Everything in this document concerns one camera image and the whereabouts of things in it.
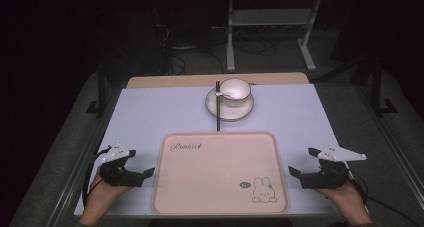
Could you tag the black metal stand leg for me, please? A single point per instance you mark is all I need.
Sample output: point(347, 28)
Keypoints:
point(378, 87)
point(101, 90)

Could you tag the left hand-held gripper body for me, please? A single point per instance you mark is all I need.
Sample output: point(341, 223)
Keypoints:
point(116, 175)

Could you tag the black chopstick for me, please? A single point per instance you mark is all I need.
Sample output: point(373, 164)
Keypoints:
point(217, 120)

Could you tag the beige tray with rabbit print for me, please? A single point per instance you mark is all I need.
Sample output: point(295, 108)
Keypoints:
point(216, 177)

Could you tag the white metal stand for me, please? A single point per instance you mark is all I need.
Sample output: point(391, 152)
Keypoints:
point(266, 18)

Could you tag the person's left hand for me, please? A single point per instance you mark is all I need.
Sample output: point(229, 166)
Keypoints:
point(103, 193)

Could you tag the white saucer plate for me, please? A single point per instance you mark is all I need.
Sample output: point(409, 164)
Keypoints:
point(233, 113)

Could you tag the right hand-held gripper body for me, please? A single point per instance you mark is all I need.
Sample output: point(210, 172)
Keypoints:
point(328, 177)

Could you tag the pale blue table mat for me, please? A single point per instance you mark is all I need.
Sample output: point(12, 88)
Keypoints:
point(160, 110)

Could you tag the white spoon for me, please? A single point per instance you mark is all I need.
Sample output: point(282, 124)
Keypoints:
point(222, 94)

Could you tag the white bowl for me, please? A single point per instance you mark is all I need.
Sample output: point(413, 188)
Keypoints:
point(237, 98)

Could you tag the person's right hand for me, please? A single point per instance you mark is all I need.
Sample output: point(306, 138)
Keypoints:
point(346, 198)

